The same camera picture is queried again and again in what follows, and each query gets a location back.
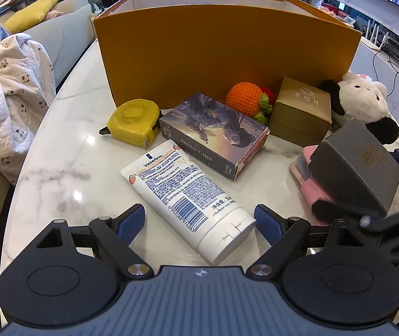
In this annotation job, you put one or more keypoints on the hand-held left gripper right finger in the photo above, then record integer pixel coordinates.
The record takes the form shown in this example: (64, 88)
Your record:
(267, 222)

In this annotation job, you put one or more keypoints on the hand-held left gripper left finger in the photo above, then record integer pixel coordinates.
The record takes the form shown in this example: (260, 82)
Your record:
(131, 222)

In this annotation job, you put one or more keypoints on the white lotion tube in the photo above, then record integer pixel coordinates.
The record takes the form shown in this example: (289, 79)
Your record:
(185, 196)

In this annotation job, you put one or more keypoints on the dark grey box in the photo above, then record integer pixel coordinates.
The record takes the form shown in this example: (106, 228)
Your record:
(353, 168)

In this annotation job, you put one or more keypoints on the yellow tape measure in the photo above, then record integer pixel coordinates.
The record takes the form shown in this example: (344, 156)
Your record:
(133, 119)

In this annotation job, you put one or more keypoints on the illustrated card box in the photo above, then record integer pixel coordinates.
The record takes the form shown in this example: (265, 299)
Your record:
(213, 129)

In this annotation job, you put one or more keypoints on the orange cardboard box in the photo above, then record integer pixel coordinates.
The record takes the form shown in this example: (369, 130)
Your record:
(220, 52)

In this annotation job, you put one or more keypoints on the pink card stack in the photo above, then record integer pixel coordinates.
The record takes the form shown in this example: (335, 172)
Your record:
(311, 192)

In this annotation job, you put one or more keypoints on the gold gift box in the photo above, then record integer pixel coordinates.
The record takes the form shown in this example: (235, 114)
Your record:
(301, 112)

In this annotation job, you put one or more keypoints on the white router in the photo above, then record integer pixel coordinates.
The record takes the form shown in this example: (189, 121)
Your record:
(374, 40)

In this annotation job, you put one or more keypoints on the crocheted orange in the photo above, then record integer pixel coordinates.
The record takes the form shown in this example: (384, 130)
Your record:
(243, 98)

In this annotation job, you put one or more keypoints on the crocheted red strawberry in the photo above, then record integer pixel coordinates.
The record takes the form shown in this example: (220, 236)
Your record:
(269, 94)

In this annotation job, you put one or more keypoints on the white panda print blanket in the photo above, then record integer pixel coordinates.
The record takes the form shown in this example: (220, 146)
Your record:
(14, 105)

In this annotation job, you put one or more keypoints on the light grey sofa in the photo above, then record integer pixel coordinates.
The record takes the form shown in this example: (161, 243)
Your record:
(66, 31)

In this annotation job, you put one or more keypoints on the small pink plush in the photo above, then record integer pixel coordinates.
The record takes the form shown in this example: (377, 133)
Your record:
(54, 14)

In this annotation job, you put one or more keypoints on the yellow pillow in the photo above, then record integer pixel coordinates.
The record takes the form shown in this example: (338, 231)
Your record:
(31, 14)

